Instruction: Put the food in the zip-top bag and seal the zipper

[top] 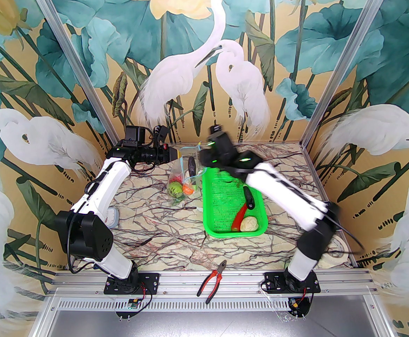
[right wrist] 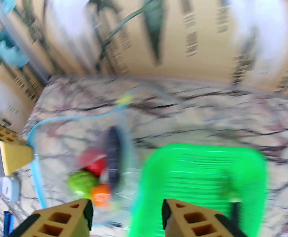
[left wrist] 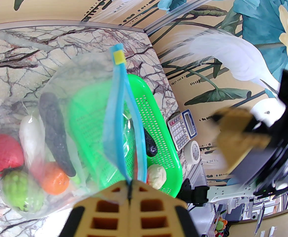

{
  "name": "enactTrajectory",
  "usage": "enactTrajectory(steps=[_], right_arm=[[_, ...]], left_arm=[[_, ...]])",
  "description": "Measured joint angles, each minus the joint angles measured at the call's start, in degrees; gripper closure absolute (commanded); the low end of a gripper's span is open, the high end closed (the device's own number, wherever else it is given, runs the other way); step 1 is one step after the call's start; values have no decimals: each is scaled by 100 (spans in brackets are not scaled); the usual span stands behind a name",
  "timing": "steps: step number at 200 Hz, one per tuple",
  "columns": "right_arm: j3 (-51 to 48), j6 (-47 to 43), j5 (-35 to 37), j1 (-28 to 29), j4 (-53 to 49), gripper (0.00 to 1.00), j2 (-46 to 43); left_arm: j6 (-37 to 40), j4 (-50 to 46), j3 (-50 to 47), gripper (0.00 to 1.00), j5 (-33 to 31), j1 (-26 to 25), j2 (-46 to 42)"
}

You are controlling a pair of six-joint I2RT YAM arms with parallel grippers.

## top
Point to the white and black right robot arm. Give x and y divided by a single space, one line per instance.
285 191

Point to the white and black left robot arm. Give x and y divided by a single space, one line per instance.
92 205

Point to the clear zip-top bag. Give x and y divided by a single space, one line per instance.
181 169

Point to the red toy chili pepper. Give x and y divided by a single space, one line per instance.
239 216

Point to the white and blue kitchen timer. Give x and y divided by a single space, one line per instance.
114 219

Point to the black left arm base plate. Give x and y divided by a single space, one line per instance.
148 281

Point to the yellow power connector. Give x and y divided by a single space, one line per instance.
294 304

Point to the small green circuit board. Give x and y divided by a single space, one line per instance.
132 304

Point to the cream toy cauliflower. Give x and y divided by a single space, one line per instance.
249 224

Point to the aluminium frame post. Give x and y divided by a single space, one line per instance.
74 58
348 58

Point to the vented metal panel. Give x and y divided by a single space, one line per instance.
208 323

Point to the green toy artichoke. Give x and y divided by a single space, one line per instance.
175 189

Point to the green plastic mesh basket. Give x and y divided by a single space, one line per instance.
225 205

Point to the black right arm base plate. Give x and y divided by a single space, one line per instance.
274 281

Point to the aluminium frame rail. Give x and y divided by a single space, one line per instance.
190 279

